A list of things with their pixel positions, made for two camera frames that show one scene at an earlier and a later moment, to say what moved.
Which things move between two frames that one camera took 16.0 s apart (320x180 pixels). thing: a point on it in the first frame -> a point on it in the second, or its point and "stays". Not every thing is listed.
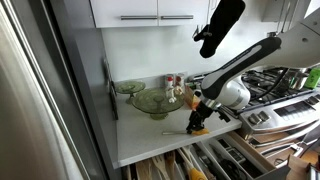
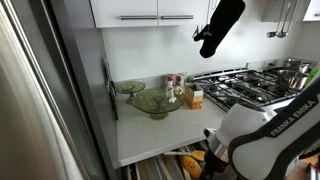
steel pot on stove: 295,78 stays
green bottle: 312,78 stays
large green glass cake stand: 154,101 stays
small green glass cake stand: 130,87 stays
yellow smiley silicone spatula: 194,133 -> 196,154
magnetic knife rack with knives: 112,89 stays
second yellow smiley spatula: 195,173 stays
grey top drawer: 229,157 -> 134,151
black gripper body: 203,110 -> 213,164
